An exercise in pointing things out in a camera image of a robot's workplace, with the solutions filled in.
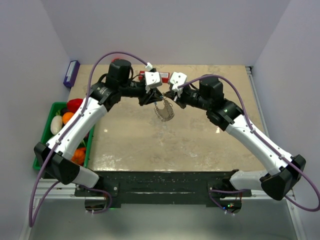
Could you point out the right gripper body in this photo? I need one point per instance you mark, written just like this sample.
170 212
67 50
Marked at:
188 96

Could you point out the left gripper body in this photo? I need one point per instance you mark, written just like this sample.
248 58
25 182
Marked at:
143 95

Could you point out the blue grey keyring with rings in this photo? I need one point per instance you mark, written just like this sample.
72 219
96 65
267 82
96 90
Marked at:
166 113

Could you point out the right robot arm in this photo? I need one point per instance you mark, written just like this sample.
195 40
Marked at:
280 173

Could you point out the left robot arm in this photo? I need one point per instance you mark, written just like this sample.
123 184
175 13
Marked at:
56 155

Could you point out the red rectangular box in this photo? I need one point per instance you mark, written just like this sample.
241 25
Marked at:
164 75

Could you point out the red bell pepper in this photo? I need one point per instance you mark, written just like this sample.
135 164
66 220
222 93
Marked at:
74 104

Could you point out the purple box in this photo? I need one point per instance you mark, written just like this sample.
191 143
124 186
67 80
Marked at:
71 74

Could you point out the orange fruit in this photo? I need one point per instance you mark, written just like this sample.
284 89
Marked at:
66 117

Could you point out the orange pumpkin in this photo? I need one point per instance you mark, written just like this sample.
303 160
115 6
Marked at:
79 156

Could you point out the green plastic bin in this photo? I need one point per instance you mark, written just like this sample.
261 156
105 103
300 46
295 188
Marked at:
59 109

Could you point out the white radish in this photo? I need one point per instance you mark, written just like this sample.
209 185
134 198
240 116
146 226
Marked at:
56 124

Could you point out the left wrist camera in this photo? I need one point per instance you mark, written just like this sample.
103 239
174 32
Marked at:
152 80

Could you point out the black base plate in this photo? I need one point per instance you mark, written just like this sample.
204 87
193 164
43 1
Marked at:
209 188

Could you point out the aluminium frame rail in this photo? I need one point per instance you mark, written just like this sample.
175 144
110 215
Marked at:
62 216

